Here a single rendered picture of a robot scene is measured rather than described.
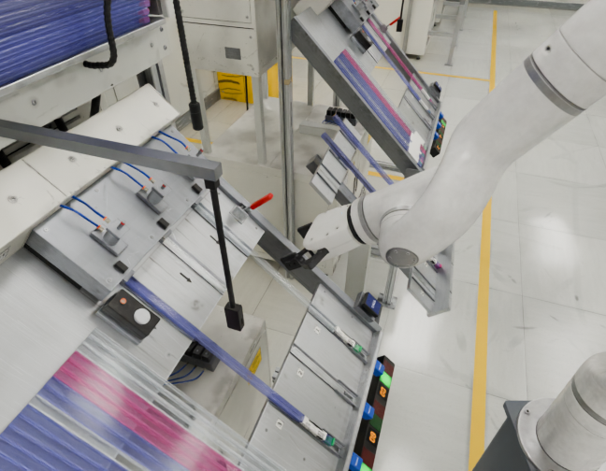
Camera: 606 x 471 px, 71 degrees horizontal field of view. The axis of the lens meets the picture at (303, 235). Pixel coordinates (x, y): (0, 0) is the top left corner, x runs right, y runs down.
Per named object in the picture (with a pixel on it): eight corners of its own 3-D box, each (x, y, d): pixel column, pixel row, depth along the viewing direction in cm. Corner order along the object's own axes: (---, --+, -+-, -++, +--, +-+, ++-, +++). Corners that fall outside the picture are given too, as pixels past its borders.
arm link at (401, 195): (386, 254, 70) (392, 216, 76) (463, 231, 62) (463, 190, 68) (358, 222, 66) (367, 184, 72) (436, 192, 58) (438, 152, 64)
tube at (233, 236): (357, 348, 98) (361, 347, 97) (356, 353, 97) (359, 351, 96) (190, 196, 85) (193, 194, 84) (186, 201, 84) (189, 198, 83)
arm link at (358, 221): (369, 183, 73) (355, 190, 75) (357, 213, 67) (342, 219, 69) (394, 220, 76) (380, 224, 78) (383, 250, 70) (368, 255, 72)
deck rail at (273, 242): (364, 334, 109) (382, 327, 105) (362, 340, 107) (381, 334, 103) (145, 132, 91) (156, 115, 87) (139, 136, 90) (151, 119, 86)
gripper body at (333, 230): (361, 189, 75) (313, 209, 82) (346, 222, 68) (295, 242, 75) (382, 220, 78) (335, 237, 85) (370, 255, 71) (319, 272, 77)
